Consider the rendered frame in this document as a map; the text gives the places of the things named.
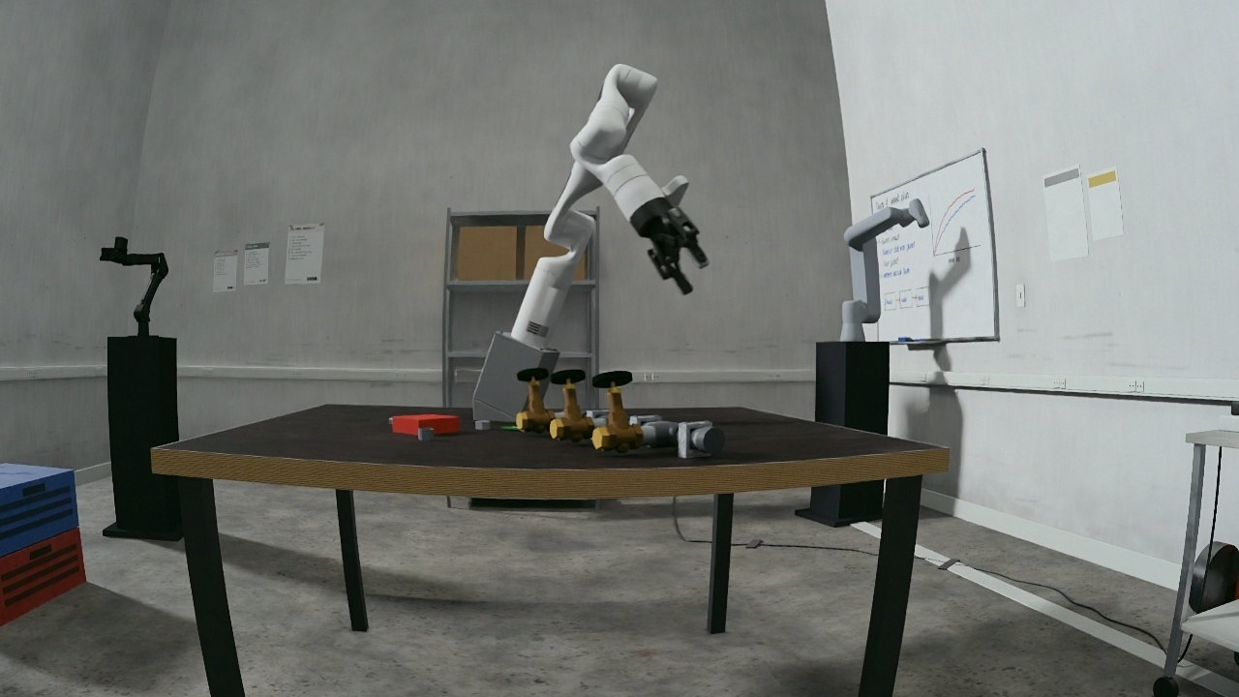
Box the red rectangular block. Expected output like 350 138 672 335
392 413 460 435

